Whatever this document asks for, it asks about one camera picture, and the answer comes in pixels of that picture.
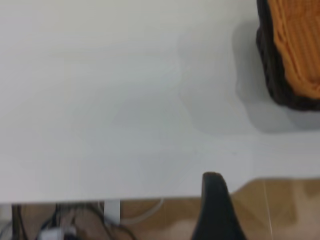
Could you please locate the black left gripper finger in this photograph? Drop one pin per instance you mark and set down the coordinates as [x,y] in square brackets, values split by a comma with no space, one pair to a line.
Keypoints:
[217,215]

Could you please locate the black wicker basket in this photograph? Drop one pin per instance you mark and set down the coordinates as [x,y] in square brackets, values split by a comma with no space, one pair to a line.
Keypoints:
[271,75]

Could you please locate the orange wicker basket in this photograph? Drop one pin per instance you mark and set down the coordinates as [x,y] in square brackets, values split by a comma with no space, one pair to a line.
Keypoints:
[297,45]

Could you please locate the white table leg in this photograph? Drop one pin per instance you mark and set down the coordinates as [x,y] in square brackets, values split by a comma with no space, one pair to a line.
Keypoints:
[112,212]

